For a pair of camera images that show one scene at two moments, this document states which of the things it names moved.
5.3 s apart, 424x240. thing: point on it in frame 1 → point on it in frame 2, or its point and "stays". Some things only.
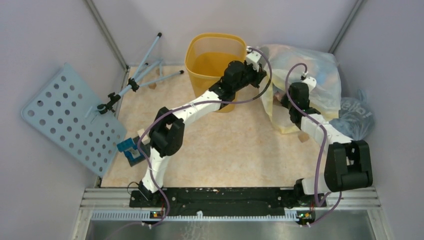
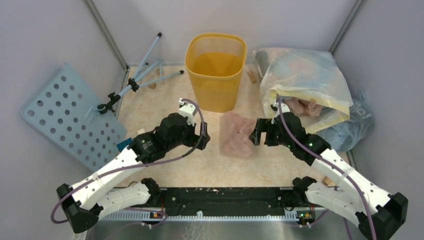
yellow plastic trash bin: (207, 55) stays
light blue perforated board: (64, 112) stays
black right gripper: (284, 101) → (261, 126)
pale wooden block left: (140, 132) stays
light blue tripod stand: (134, 83) stays
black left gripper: (257, 76) → (195, 141)
